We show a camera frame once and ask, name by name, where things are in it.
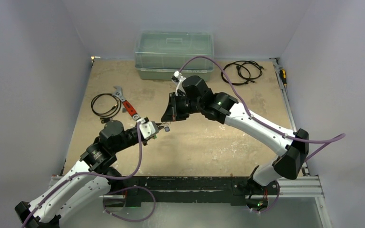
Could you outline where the black coiled cable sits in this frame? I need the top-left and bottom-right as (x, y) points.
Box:
(221, 60), (265, 86)
(91, 93), (122, 124)

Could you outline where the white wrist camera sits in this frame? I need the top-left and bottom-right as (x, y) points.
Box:
(172, 71), (186, 96)
(137, 117), (159, 140)

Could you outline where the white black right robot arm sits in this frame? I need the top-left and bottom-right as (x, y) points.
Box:
(161, 75), (309, 193)

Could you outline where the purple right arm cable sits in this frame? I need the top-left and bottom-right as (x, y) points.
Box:
(178, 56), (346, 162)

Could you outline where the black metal base rail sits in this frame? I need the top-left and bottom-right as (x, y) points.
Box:
(103, 176), (278, 210)

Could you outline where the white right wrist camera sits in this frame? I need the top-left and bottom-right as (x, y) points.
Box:
(172, 71), (186, 96)

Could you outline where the black coiled cable right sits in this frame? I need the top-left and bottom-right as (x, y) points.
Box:
(221, 60), (265, 86)

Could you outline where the green plastic storage box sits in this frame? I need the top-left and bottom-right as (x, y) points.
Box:
(134, 30), (214, 80)

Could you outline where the black coiled cable left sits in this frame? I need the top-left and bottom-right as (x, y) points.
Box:
(91, 93), (122, 124)

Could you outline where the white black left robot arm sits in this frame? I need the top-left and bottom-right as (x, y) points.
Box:
(15, 118), (164, 228)

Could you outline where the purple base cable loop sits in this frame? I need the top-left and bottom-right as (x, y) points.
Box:
(102, 184), (157, 222)

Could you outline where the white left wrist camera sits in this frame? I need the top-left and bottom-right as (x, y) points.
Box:
(137, 117), (159, 140)

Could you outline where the red handled adjustable wrench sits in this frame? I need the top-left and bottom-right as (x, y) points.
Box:
(113, 85), (140, 121)

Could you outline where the yellow black screwdriver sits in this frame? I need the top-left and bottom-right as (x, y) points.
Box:
(279, 69), (287, 87)

